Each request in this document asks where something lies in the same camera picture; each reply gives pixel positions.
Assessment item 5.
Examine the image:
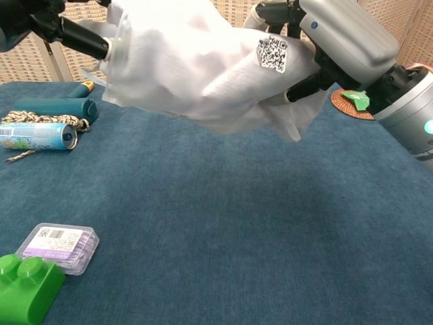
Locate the clear box purple label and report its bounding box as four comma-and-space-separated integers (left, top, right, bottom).
15, 222, 100, 276

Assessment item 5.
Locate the light blue beverage can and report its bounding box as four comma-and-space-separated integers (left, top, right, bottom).
0, 121, 79, 151

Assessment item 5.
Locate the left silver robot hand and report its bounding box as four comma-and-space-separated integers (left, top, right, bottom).
0, 0, 112, 62

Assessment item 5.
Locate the teal lint roller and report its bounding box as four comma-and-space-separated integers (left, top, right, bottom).
13, 81, 99, 125

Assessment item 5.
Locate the braided beige rope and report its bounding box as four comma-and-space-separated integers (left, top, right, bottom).
1, 110, 91, 163

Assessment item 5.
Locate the green toy building block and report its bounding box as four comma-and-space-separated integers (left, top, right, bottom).
0, 253, 66, 325

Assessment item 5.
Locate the translucent plastic bag QR label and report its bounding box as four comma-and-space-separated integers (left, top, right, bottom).
83, 0, 331, 143

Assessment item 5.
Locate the round woven rattan coaster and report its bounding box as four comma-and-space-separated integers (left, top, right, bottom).
330, 88, 375, 121

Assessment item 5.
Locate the white cloth garment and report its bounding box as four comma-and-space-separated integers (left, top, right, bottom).
101, 0, 305, 135

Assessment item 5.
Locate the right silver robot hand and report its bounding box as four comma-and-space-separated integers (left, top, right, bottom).
243, 0, 401, 106

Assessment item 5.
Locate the green foil packet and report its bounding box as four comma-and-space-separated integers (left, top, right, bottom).
340, 89, 370, 112

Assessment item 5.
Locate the blue carpet table cover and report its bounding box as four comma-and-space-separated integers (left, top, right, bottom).
0, 80, 433, 325

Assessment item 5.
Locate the woven folding screen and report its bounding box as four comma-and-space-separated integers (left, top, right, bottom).
0, 0, 433, 83

